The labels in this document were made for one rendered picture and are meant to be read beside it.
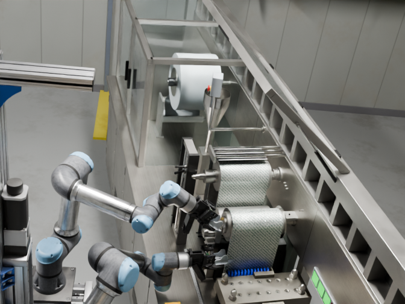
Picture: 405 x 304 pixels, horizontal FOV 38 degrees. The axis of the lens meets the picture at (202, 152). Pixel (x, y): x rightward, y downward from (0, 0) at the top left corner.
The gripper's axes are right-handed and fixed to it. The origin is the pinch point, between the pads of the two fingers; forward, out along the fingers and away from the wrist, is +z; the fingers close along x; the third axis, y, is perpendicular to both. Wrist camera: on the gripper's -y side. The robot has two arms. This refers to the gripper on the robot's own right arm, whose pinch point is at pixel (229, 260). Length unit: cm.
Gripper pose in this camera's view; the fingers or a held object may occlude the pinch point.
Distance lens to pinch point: 268.9
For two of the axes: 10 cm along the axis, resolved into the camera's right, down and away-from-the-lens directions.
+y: 1.3, -8.4, -5.3
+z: 9.6, -0.2, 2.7
